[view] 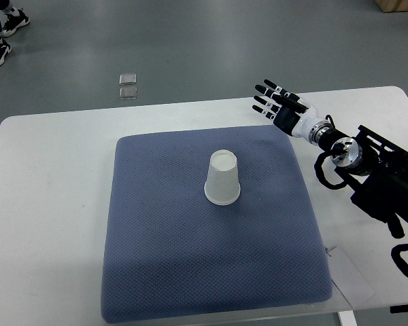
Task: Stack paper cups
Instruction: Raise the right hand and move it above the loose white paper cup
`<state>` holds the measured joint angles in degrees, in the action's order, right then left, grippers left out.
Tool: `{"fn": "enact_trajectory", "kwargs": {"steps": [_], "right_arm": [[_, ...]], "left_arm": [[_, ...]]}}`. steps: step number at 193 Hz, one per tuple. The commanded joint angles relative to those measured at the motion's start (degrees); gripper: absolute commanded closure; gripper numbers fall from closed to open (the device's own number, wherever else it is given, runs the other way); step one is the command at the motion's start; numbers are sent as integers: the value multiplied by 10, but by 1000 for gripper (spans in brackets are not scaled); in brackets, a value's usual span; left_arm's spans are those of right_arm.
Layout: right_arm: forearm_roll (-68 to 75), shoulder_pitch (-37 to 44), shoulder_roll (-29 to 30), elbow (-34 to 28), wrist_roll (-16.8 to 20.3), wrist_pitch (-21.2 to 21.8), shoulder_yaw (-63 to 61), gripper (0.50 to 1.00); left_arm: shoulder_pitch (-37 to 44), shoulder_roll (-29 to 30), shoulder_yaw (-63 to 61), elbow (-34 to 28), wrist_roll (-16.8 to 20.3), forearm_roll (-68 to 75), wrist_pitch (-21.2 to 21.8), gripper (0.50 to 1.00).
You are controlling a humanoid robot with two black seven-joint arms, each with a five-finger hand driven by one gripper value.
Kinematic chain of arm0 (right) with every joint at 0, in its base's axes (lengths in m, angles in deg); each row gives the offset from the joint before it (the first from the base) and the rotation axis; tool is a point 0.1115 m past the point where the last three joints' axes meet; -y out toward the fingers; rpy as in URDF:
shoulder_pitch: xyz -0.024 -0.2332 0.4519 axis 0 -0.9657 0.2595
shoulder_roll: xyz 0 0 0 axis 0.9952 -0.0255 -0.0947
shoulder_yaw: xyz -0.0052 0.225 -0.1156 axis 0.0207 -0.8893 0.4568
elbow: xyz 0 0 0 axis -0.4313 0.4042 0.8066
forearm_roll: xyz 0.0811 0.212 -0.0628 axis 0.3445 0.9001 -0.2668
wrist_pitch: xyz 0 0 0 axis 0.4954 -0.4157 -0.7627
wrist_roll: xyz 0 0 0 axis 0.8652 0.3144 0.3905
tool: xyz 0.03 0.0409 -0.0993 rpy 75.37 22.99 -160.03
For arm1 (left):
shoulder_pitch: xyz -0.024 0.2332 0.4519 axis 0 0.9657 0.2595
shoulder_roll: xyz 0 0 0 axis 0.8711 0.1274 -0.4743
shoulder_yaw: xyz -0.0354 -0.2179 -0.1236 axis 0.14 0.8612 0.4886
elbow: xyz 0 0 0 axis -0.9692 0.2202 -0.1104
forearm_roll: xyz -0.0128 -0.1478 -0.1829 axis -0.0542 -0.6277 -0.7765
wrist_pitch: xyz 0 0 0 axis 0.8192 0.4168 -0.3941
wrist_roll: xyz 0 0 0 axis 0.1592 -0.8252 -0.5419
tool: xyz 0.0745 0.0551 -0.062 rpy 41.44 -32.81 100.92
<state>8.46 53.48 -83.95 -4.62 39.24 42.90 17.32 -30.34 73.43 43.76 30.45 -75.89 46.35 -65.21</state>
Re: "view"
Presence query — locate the white paper cup on cushion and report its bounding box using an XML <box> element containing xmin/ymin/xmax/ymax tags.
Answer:
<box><xmin>204</xmin><ymin>149</ymin><xmax>241</xmax><ymax>206</ymax></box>

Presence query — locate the black white sneaker far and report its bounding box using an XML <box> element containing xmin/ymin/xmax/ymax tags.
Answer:
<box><xmin>2</xmin><ymin>9</ymin><xmax>30</xmax><ymax>37</ymax></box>

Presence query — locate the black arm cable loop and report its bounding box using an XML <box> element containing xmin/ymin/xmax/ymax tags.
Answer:
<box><xmin>313</xmin><ymin>151</ymin><xmax>350</xmax><ymax>189</ymax></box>

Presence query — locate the wooden furniture corner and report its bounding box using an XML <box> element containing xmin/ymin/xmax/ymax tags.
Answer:
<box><xmin>374</xmin><ymin>0</ymin><xmax>408</xmax><ymax>13</ymax></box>

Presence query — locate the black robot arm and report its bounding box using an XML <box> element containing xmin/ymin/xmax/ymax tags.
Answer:
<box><xmin>253</xmin><ymin>79</ymin><xmax>408</xmax><ymax>238</ymax></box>

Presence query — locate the upper metal floor plate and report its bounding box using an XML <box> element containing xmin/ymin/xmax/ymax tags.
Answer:
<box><xmin>119</xmin><ymin>73</ymin><xmax>137</xmax><ymax>85</ymax></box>

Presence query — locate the white paper tag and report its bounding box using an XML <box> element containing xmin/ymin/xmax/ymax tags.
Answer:
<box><xmin>327</xmin><ymin>247</ymin><xmax>375</xmax><ymax>308</ymax></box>

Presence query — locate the black table control panel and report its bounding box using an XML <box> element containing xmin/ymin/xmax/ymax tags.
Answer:
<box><xmin>390</xmin><ymin>304</ymin><xmax>408</xmax><ymax>314</ymax></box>

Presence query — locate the white table leg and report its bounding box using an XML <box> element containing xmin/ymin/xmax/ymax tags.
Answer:
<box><xmin>337</xmin><ymin>310</ymin><xmax>358</xmax><ymax>326</ymax></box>

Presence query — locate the blue mesh cushion pad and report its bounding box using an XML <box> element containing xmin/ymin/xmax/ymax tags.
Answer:
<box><xmin>101</xmin><ymin>125</ymin><xmax>333</xmax><ymax>323</ymax></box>

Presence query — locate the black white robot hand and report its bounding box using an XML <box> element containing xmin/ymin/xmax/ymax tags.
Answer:
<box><xmin>252</xmin><ymin>79</ymin><xmax>318</xmax><ymax>139</ymax></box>

